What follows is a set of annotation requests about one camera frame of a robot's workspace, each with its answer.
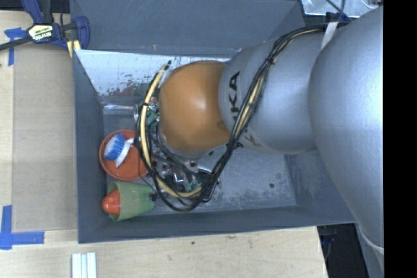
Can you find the blue and white brush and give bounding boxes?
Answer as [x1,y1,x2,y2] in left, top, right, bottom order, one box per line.
[103,133,136,169]

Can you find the green and orange toy vegetable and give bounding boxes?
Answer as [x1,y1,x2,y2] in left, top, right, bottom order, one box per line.
[101,180,157,223]

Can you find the grey metal bin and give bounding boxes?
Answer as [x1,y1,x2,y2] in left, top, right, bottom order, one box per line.
[68,0,359,244]

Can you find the pale wood board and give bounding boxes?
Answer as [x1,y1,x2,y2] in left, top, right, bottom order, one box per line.
[11,44,79,234]

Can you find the orange round bowl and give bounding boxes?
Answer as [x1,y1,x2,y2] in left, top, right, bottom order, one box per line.
[98,129,150,182]

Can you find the clear glass thing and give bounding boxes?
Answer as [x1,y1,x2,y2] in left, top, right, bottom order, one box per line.
[103,103,141,124]

